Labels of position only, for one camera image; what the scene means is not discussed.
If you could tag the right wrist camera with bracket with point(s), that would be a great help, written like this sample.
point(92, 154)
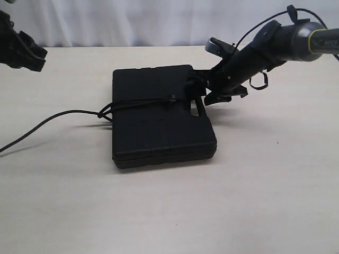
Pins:
point(220, 48)

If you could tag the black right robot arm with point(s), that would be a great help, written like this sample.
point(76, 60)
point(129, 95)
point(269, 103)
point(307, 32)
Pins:
point(273, 46)

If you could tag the black plastic tool case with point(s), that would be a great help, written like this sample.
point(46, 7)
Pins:
point(171, 125)

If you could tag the white backdrop curtain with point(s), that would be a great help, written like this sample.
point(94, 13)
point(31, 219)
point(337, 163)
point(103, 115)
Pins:
point(150, 23)

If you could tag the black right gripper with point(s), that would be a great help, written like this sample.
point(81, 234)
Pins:
point(221, 80)

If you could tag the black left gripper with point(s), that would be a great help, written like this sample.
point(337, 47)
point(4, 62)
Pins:
point(19, 50)

